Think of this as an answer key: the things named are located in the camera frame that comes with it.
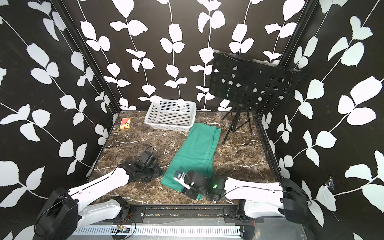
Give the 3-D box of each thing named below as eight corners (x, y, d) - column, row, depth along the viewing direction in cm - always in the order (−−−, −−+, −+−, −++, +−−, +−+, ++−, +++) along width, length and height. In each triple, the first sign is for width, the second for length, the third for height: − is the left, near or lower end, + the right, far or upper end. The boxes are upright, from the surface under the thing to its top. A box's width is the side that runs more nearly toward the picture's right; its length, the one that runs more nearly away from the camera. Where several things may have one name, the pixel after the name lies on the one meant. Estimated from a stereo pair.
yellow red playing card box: (121, 129, 111) (119, 127, 110) (123, 120, 117) (122, 118, 116) (129, 128, 112) (128, 126, 110) (131, 119, 118) (130, 117, 116)
